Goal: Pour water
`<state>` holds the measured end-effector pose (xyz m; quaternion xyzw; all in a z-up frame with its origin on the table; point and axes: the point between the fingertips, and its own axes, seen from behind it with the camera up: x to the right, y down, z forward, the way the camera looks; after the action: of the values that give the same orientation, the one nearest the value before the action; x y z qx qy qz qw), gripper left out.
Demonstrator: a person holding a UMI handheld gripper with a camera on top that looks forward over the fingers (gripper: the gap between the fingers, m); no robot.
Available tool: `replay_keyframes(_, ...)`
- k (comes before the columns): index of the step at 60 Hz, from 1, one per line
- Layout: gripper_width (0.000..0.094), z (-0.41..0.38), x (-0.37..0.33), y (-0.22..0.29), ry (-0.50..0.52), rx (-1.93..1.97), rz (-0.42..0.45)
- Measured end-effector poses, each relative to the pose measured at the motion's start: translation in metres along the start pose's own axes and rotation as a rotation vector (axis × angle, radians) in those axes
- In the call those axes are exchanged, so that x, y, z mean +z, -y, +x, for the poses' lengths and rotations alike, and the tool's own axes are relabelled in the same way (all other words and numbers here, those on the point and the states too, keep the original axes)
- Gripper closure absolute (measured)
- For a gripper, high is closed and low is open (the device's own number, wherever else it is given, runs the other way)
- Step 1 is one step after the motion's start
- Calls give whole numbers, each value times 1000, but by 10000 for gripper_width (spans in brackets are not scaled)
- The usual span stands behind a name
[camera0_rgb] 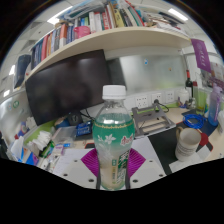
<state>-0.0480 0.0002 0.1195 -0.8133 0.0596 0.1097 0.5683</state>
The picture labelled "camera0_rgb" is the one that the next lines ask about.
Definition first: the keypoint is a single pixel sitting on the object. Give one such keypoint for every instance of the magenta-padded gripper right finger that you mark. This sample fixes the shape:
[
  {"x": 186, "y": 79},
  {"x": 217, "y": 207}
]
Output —
[{"x": 148, "y": 170}]

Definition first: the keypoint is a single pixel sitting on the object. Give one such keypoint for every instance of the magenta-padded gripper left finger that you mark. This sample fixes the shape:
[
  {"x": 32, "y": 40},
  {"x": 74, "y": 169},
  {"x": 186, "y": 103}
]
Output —
[{"x": 78, "y": 170}]

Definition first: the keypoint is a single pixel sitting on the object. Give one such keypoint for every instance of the green-labelled tea drink bottle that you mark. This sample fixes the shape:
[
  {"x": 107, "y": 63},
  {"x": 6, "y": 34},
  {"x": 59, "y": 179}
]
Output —
[{"x": 113, "y": 133}]

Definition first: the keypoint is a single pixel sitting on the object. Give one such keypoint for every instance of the purple translucent water bottle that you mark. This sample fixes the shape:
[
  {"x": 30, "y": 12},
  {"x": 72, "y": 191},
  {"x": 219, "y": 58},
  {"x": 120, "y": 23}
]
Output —
[{"x": 214, "y": 106}]

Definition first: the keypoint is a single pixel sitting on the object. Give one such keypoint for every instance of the black desk mat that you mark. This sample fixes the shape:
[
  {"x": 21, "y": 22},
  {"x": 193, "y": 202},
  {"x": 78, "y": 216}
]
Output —
[{"x": 163, "y": 146}]

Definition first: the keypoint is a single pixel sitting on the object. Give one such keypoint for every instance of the white paper napkin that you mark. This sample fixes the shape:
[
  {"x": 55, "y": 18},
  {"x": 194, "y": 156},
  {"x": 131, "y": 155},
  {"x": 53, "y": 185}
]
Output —
[{"x": 181, "y": 165}]

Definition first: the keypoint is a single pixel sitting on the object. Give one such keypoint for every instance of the small blue electronic box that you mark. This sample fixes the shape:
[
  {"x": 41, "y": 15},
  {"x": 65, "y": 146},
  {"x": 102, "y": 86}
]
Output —
[{"x": 84, "y": 129}]

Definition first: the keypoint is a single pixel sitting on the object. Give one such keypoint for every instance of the white patterned ceramic mug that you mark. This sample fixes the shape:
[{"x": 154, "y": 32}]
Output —
[{"x": 187, "y": 145}]

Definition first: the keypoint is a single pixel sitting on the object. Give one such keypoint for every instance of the pile of white tissues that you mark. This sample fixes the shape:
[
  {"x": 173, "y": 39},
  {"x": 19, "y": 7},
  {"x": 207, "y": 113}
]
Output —
[{"x": 40, "y": 140}]

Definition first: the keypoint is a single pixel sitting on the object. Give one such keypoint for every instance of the grey metal laptop stand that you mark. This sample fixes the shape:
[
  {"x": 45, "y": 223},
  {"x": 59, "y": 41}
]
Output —
[{"x": 153, "y": 121}]

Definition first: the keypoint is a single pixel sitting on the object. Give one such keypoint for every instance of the flat round red coaster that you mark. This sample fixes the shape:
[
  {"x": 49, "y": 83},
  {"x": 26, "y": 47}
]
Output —
[{"x": 203, "y": 140}]

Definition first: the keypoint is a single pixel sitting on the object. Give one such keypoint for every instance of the white power socket strip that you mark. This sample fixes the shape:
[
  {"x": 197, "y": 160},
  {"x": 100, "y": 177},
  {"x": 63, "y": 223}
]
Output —
[{"x": 141, "y": 101}]

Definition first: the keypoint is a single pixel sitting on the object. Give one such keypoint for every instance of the white round jar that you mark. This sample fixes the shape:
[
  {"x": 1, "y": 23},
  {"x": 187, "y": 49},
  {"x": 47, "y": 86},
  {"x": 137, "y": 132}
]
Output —
[{"x": 182, "y": 96}]

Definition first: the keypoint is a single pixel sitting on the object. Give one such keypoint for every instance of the black computer monitor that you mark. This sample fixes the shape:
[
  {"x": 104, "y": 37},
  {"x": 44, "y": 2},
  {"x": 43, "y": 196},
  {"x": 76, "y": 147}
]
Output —
[{"x": 66, "y": 86}]

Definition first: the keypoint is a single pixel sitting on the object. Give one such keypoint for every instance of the dark wine bottle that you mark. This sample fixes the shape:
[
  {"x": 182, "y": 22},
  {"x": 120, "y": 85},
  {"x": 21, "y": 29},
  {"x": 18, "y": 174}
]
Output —
[{"x": 189, "y": 85}]

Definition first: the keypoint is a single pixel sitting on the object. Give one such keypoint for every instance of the group photo poster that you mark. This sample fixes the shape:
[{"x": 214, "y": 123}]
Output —
[{"x": 215, "y": 76}]

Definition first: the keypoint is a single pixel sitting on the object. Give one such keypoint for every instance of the purple pennant flag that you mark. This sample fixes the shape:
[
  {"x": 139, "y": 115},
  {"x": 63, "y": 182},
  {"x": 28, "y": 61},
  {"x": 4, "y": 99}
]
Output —
[{"x": 201, "y": 55}]

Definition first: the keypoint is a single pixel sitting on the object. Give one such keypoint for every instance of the wooden shelf with books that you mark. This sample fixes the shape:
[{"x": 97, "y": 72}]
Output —
[{"x": 110, "y": 36}]

